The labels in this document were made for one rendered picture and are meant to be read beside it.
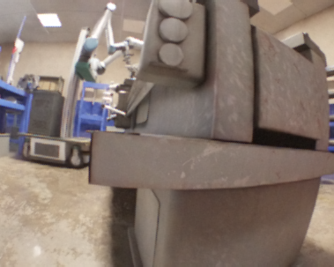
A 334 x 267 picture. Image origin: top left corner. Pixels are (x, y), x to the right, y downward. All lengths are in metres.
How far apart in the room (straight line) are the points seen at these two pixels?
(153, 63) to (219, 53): 0.12
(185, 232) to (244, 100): 0.26
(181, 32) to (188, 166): 0.22
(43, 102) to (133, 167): 2.07
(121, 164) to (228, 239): 0.29
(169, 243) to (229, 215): 0.13
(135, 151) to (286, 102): 0.32
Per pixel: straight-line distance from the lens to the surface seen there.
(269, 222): 0.49
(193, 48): 0.34
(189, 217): 0.32
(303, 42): 0.63
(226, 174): 0.27
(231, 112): 0.30
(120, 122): 1.44
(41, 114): 2.23
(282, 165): 0.37
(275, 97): 0.37
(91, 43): 2.05
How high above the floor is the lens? 0.47
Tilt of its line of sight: 1 degrees up
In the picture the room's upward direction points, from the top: 6 degrees clockwise
